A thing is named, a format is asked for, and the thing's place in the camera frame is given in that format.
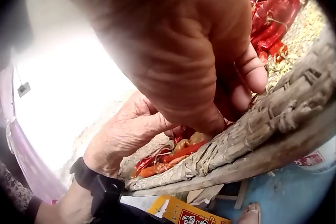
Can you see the person's right hand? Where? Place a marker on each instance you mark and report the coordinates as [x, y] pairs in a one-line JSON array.
[[170, 37]]

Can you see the person's left hand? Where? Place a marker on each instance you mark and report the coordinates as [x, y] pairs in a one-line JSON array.
[[123, 134]]

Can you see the person's left fingers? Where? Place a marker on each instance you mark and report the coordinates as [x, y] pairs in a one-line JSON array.
[[157, 126]]

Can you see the person's right fingers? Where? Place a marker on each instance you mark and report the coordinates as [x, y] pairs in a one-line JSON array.
[[252, 74]]

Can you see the person's right thumb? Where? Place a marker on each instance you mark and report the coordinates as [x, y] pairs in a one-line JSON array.
[[204, 119]]

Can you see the torn red chili pepper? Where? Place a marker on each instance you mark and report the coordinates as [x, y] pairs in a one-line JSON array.
[[181, 154]]

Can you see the orange chili piece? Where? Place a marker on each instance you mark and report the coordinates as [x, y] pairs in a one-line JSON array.
[[149, 171]]

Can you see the woven straw tray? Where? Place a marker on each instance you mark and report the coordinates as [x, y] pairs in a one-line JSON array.
[[262, 129]]

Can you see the heap of pale chili seeds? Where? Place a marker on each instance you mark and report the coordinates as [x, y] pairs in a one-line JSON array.
[[302, 40]]

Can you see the pile of red chili peppers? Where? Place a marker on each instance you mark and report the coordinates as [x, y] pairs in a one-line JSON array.
[[275, 6]]

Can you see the small wooden stool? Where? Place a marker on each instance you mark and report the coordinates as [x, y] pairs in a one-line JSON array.
[[240, 195]]

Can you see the yellow orange carton box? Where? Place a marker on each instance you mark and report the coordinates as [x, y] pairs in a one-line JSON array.
[[178, 211]]

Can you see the black wrist band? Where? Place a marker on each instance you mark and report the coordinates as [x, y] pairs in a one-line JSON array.
[[102, 195]]

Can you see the white bucket with red label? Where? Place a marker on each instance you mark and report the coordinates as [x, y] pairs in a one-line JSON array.
[[312, 161]]

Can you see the small grey hanging box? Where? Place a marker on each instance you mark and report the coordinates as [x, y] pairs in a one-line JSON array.
[[23, 89]]

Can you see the person's body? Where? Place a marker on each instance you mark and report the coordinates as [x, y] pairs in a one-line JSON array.
[[13, 189]]

